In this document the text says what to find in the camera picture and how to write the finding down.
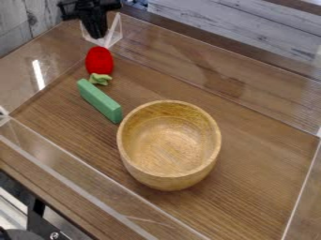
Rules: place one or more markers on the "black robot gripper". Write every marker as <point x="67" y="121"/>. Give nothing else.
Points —
<point x="80" y="9"/>

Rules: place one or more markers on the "red plush strawberry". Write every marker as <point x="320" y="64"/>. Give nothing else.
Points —
<point x="99" y="65"/>

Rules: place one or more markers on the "green rectangular block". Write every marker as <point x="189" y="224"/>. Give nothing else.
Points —
<point x="101" y="101"/>

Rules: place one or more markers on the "wooden bowl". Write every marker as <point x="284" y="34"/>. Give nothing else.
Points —
<point x="169" y="142"/>

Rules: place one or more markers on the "clear acrylic tray walls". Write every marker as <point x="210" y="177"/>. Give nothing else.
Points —
<point x="261" y="194"/>

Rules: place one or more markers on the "black metal table frame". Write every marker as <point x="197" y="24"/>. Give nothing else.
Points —
<point x="26" y="214"/>

